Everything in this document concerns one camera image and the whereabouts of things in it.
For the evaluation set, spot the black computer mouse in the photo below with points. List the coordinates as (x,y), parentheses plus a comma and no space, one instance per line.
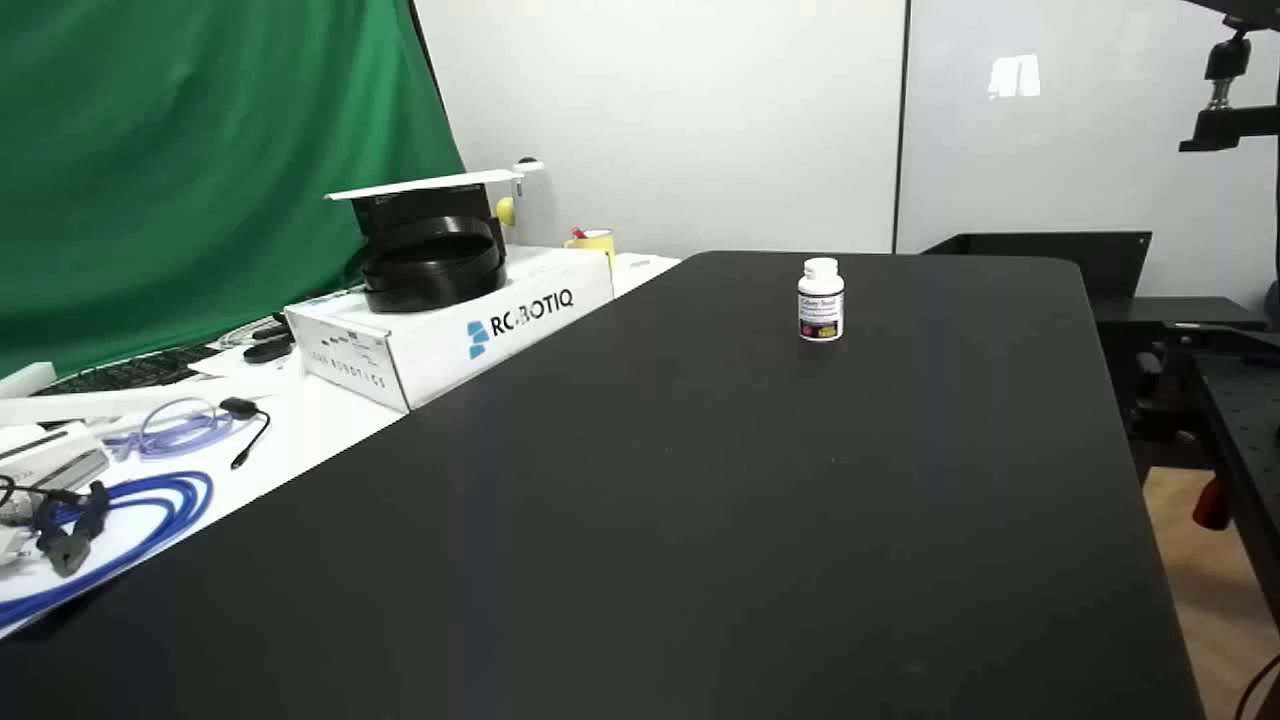
(268,351)

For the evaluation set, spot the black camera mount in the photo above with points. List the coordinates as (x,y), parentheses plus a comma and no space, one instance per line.
(1227,123)

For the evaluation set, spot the small yellow object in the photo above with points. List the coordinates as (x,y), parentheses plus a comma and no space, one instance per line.
(594,243)

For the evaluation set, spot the white flat device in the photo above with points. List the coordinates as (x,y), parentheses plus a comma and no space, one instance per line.
(53,454)

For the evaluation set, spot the green backdrop cloth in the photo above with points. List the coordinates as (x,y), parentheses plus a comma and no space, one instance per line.
(200,161)

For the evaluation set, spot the small red object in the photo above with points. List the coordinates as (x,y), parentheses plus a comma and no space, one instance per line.
(1208,502)

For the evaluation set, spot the white Robotiq cardboard box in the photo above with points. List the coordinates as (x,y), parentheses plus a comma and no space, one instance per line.
(443,340)

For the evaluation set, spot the white pill bottle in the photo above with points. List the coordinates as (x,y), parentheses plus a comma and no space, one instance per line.
(821,305)

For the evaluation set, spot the white flat board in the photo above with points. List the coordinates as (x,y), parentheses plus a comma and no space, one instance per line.
(425,184)

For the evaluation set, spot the black keyboard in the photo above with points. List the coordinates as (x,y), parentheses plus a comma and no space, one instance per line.
(127,369)

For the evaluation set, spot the black clamp tool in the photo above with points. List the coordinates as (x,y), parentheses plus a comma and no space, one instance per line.
(73,526)

